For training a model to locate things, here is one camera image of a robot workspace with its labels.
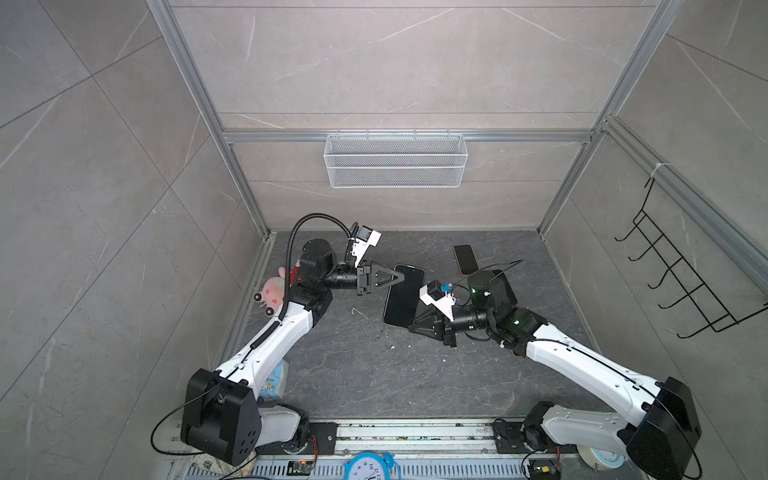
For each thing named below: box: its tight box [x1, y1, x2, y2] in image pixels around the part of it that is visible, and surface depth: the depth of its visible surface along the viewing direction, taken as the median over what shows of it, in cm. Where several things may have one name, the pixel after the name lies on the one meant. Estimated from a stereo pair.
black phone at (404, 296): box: [383, 264, 425, 327], surface depth 65 cm
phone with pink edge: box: [452, 244, 480, 276], surface depth 114 cm
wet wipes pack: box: [257, 359, 289, 402], surface depth 80 cm
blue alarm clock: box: [343, 452, 402, 480], surface depth 70 cm
